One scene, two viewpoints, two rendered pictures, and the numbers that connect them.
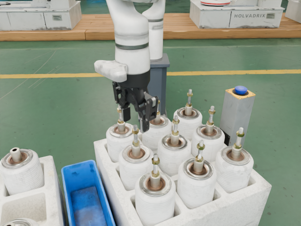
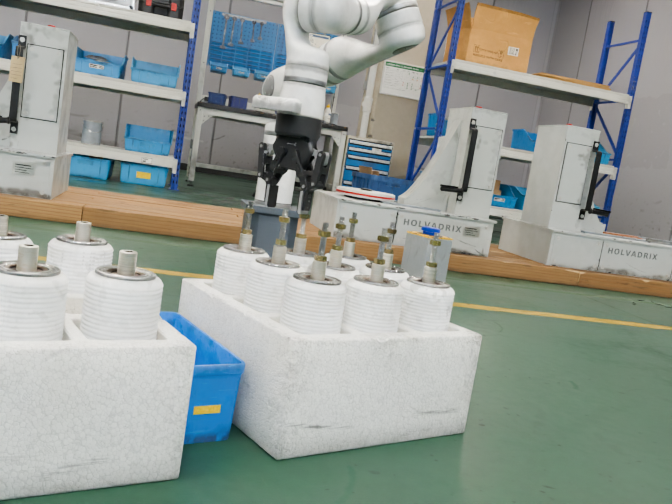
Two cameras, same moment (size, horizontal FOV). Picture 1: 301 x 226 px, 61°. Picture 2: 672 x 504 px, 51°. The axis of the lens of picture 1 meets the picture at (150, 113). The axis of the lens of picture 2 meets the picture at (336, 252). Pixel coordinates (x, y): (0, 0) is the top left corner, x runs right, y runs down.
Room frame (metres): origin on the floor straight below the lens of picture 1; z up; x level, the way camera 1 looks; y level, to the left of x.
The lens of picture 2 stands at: (-0.63, 0.20, 0.43)
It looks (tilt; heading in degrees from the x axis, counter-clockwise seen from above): 7 degrees down; 348
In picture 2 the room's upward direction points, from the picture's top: 9 degrees clockwise
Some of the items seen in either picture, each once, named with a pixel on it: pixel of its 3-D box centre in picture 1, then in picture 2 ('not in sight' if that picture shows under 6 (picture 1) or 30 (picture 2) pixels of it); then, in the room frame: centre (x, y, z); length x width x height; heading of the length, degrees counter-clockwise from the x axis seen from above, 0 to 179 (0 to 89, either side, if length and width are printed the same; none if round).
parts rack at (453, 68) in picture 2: not in sight; (521, 117); (5.63, -2.72, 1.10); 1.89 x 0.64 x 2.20; 92
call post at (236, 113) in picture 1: (232, 130); (416, 308); (0.77, -0.30, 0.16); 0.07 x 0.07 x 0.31; 25
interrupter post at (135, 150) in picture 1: (136, 149); (278, 255); (0.53, 0.04, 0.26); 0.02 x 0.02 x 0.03
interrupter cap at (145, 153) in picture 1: (136, 153); (277, 263); (0.53, 0.04, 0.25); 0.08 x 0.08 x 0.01
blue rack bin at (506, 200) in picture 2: not in sight; (488, 193); (5.58, -2.50, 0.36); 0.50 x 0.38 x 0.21; 4
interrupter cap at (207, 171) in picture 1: (197, 168); (376, 281); (0.47, -0.12, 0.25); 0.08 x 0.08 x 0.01
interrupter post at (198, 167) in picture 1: (198, 165); (377, 273); (0.47, -0.12, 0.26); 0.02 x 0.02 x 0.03
